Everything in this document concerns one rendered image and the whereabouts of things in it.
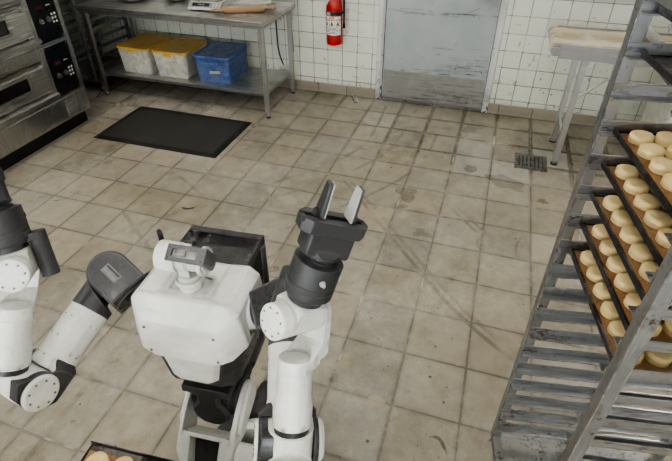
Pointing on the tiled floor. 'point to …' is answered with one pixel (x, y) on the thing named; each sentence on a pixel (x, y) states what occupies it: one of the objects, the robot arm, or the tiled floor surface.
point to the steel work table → (158, 6)
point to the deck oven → (34, 63)
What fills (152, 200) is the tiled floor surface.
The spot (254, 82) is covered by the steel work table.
